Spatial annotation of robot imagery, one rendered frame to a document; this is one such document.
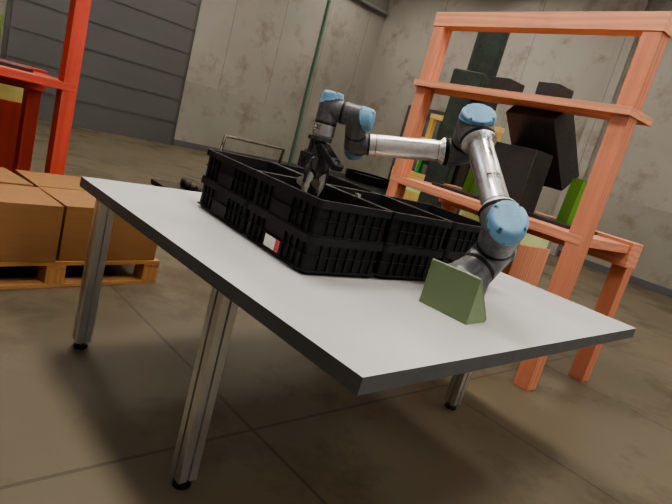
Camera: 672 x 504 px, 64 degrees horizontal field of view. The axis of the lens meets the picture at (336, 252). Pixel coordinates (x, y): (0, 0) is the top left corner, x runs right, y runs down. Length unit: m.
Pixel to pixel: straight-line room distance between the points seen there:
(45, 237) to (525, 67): 10.36
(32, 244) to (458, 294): 2.09
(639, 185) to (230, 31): 8.24
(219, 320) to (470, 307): 0.70
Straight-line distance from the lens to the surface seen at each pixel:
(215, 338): 1.55
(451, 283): 1.62
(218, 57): 11.94
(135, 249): 3.24
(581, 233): 3.22
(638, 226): 10.58
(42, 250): 3.01
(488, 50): 5.77
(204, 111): 11.88
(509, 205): 1.63
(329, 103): 1.86
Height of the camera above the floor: 1.12
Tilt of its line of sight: 12 degrees down
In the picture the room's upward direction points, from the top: 15 degrees clockwise
